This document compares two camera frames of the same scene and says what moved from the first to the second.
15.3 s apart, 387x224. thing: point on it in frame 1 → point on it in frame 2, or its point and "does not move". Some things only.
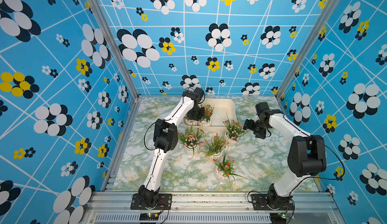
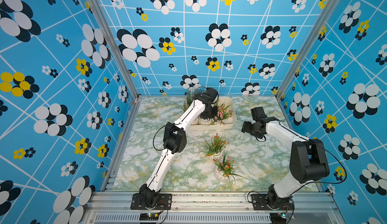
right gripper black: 260,134 does not move
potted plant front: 224,169 does not move
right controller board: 277,218 does not move
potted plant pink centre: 190,139 → 223,112
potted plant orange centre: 214,148 does not move
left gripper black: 198,117 → 215,113
